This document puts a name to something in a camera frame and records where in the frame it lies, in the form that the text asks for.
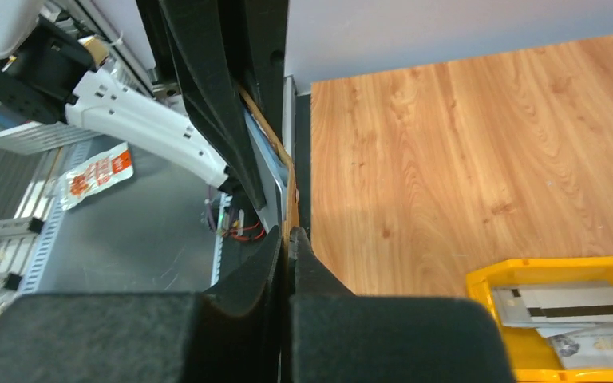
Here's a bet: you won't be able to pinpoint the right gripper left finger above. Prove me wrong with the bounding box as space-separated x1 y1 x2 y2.
0 227 282 382

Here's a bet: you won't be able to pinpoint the red white snack packet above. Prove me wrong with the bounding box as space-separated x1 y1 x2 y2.
60 142 134 211

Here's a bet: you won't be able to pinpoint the brown leather card holder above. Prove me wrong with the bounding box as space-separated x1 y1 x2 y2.
236 84 300 251

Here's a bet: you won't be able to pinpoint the silver cards in left bin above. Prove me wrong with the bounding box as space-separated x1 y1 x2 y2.
491 281 613 369

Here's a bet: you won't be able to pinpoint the left yellow bin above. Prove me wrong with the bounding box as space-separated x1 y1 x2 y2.
466 256 613 382

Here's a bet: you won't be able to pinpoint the white perforated basket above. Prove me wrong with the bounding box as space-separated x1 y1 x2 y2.
0 105 99 155

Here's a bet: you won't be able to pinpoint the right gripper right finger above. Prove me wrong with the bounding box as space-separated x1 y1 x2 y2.
289 227 515 382

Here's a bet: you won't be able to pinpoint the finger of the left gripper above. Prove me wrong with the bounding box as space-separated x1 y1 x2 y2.
137 1 264 207
221 0 289 139

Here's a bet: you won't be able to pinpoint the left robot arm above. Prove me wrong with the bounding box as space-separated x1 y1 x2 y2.
0 1 289 209

